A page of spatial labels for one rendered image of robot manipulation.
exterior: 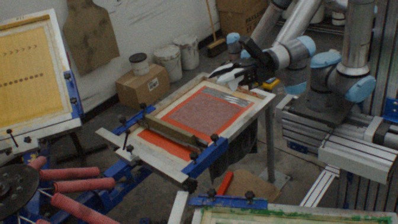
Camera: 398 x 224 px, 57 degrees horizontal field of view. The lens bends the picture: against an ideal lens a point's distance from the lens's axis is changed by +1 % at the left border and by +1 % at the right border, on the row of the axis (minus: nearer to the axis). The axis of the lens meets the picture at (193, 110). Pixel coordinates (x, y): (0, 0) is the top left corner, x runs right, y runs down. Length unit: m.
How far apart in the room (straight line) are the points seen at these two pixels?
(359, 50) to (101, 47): 2.97
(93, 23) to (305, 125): 2.66
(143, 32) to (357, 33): 3.27
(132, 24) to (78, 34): 0.72
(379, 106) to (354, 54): 0.41
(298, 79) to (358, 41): 0.26
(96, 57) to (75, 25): 0.41
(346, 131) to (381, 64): 0.30
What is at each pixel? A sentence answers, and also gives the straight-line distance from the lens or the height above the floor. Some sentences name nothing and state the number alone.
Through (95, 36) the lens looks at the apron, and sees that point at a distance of 3.90.
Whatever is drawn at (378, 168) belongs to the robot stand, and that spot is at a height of 1.17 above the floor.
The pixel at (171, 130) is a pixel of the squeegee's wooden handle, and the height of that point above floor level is 1.05.
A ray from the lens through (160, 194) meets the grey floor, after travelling 3.08.
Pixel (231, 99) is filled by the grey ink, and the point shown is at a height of 0.96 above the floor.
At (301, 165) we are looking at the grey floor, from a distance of 3.18.
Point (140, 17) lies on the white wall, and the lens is 4.30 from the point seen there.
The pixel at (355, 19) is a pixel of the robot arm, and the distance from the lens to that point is 1.36.
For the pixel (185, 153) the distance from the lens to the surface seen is 1.93.
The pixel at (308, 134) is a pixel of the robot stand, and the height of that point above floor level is 1.11.
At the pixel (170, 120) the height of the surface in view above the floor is 0.96.
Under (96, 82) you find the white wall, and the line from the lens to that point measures 4.11.
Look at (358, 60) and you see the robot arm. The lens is 1.43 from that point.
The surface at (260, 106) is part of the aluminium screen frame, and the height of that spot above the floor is 0.99.
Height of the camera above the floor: 2.23
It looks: 35 degrees down
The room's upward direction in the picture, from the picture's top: 11 degrees counter-clockwise
